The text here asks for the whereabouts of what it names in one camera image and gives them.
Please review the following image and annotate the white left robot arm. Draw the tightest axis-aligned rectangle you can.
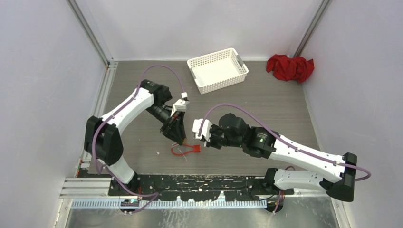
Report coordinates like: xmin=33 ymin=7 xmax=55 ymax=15
xmin=84 ymin=79 xmax=189 ymax=196

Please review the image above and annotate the white perforated plastic basket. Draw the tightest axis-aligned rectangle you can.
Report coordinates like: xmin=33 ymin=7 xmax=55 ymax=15
xmin=187 ymin=48 xmax=249 ymax=95

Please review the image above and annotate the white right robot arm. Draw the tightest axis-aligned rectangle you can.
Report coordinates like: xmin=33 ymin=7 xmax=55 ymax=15
xmin=192 ymin=113 xmax=357 ymax=202

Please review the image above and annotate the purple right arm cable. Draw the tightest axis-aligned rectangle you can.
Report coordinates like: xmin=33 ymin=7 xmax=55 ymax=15
xmin=196 ymin=103 xmax=372 ymax=182

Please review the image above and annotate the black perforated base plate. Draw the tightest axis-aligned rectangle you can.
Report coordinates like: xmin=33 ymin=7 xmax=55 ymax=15
xmin=108 ymin=173 xmax=295 ymax=204

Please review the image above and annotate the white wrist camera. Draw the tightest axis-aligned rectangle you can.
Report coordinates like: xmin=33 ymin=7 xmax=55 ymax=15
xmin=171 ymin=99 xmax=190 ymax=117
xmin=192 ymin=119 xmax=212 ymax=142

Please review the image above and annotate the red cable padlock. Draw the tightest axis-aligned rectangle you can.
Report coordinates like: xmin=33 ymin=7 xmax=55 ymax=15
xmin=171 ymin=143 xmax=202 ymax=156

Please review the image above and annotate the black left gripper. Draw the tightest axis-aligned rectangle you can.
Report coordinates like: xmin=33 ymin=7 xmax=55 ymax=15
xmin=146 ymin=104 xmax=186 ymax=146

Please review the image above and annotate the crumpled red cloth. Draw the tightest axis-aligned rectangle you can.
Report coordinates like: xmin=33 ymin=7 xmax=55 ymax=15
xmin=266 ymin=54 xmax=315 ymax=84

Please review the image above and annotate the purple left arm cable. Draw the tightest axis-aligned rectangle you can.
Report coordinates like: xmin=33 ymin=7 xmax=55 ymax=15
xmin=91 ymin=65 xmax=190 ymax=215

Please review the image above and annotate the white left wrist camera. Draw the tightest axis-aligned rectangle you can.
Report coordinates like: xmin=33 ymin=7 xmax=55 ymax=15
xmin=171 ymin=99 xmax=190 ymax=117

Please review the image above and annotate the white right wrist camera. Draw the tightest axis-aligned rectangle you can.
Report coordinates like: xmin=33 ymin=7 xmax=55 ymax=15
xmin=192 ymin=119 xmax=212 ymax=142

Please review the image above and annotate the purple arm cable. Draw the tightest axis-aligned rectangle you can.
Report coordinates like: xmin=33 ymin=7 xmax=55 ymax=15
xmin=196 ymin=103 xmax=372 ymax=182
xmin=91 ymin=65 xmax=190 ymax=215

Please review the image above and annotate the aluminium slotted rail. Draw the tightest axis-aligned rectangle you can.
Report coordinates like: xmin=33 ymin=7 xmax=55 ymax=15
xmin=71 ymin=198 xmax=267 ymax=209

